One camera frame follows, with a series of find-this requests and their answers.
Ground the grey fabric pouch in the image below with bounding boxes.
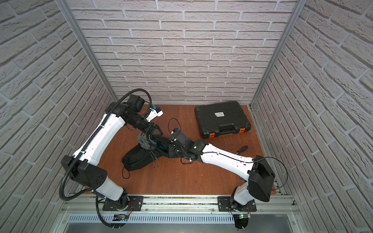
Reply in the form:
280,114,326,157
137,132,157,150

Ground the black fabric pouch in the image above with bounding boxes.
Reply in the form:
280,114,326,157
150,136,171,158

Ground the black printed drawstring pouch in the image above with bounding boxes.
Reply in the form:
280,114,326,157
121,144,162,179

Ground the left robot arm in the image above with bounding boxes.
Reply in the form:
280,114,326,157
59,88,167,209

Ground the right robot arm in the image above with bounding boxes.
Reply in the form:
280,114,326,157
169,129,275,206

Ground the black plastic tool case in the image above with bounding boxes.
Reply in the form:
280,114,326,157
194,101,251,139

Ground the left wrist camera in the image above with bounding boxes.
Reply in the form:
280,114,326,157
146,105,163,122

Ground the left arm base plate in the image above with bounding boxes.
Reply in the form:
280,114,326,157
103,195,144,211

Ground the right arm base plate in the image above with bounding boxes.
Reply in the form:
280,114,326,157
217,196,257,213

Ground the aluminium rail frame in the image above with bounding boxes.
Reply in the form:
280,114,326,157
59,194,300,224

